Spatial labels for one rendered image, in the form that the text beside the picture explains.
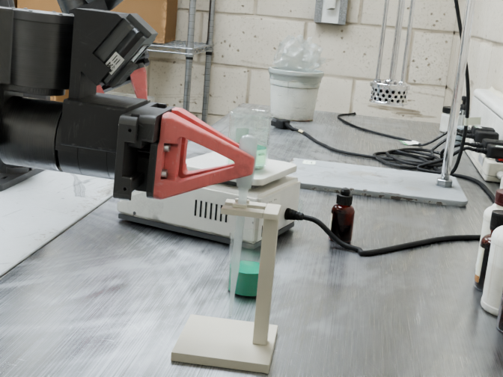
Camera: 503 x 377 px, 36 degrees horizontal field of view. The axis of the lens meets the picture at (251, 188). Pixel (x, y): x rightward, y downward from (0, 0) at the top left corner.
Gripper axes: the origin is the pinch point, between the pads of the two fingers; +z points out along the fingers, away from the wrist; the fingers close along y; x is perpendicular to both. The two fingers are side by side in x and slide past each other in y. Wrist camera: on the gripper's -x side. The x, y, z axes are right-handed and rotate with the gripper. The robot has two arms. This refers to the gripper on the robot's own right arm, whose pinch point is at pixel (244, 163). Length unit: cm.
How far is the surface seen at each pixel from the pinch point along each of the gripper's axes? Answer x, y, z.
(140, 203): 13.2, 30.9, -15.7
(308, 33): -4, 273, -9
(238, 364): 15.6, -3.8, 1.9
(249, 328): 15.2, 2.6, 1.9
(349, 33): -6, 273, 9
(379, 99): 0, 68, 14
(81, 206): 16.5, 36.9, -25.2
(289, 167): 6.8, 34.9, 2.0
